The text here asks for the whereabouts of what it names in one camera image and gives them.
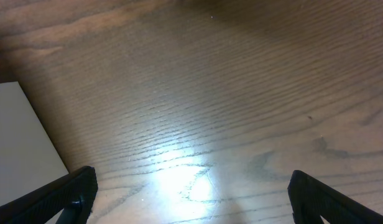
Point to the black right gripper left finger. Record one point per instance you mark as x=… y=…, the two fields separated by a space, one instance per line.
x=72 y=195

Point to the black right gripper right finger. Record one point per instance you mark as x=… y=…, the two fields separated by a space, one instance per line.
x=314 y=202

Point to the white cardboard box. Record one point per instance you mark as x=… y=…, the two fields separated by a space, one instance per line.
x=28 y=159

